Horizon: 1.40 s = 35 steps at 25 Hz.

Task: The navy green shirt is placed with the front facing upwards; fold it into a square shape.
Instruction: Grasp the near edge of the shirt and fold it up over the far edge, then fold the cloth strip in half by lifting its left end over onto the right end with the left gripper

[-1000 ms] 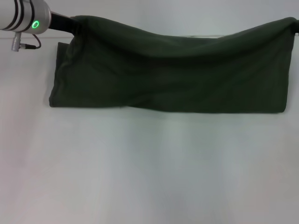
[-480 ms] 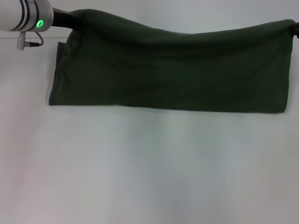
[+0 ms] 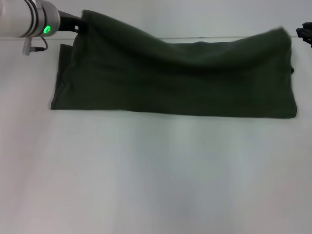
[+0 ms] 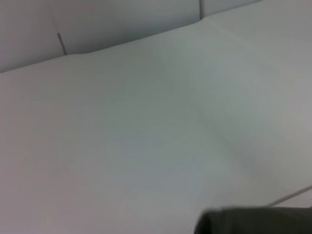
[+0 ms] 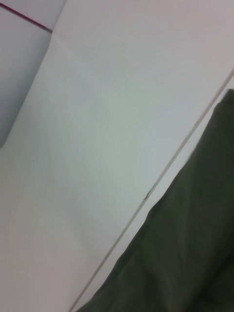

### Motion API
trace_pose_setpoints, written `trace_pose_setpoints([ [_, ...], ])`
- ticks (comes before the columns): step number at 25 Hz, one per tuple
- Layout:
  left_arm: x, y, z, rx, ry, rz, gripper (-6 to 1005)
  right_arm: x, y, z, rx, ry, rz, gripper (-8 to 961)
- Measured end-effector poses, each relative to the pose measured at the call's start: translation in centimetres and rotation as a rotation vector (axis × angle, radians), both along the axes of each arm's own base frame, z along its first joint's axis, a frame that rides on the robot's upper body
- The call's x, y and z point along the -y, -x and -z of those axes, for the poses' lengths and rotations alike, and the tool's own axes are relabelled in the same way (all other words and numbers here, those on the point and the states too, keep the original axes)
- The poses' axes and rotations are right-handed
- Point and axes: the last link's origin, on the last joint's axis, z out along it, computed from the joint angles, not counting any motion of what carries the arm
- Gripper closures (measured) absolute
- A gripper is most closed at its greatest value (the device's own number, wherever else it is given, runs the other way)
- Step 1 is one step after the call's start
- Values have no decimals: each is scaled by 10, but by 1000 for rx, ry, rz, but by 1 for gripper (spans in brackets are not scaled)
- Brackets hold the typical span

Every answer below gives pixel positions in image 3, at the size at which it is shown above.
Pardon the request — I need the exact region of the dark green printed t-shirt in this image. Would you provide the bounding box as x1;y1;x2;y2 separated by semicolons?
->
50;9;298;120

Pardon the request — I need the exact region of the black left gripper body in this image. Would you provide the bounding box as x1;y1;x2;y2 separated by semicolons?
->
58;10;83;33

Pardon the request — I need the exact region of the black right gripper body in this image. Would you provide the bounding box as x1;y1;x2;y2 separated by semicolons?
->
301;21;312;47

